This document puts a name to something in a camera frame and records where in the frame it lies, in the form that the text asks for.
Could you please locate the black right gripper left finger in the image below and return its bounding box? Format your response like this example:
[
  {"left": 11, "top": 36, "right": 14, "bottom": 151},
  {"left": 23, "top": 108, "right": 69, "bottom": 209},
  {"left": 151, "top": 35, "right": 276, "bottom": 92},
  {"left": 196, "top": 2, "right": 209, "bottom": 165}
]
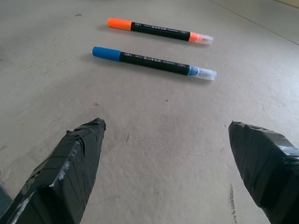
[{"left": 0, "top": 118, "right": 107, "bottom": 224}]

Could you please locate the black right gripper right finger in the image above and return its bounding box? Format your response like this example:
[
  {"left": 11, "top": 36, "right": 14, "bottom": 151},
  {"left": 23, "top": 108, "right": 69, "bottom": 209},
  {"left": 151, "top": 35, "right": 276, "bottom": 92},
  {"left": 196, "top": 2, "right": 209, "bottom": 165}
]
[{"left": 228, "top": 120, "right": 299, "bottom": 224}]

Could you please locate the blue marker pen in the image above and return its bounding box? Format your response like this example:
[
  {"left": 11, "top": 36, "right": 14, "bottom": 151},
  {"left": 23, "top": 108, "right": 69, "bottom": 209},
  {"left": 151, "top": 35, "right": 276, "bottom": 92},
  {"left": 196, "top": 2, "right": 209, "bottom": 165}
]
[{"left": 92, "top": 46, "right": 217, "bottom": 82}]

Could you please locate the orange marker pen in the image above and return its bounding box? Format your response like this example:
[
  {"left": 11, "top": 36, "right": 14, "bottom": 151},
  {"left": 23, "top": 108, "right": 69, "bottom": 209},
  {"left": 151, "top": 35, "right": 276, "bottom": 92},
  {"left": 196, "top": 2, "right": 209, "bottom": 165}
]
[{"left": 107, "top": 17, "right": 214, "bottom": 46}]

